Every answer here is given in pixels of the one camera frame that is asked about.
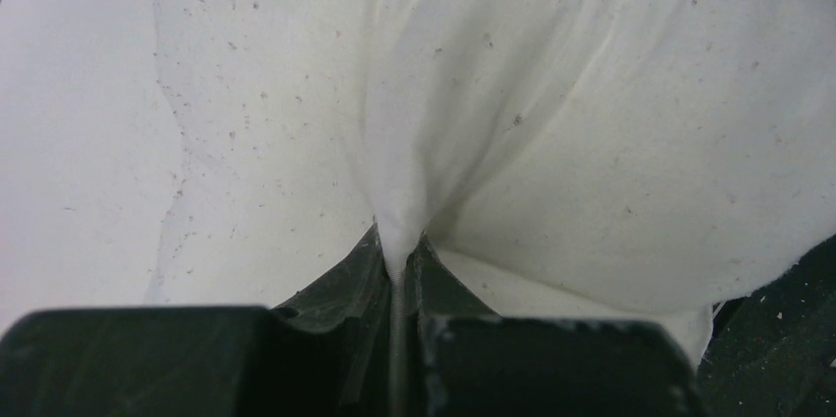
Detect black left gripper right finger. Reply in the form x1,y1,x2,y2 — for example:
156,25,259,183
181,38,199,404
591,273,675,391
405,242,706,416

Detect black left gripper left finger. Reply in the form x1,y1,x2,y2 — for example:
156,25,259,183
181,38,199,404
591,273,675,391
1,234,389,416

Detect white pillow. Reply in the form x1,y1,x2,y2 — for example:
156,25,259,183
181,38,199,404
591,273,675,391
146,0,836,364

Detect black white striped pillowcase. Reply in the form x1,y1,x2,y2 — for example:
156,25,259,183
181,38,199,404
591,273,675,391
698,238,835,416

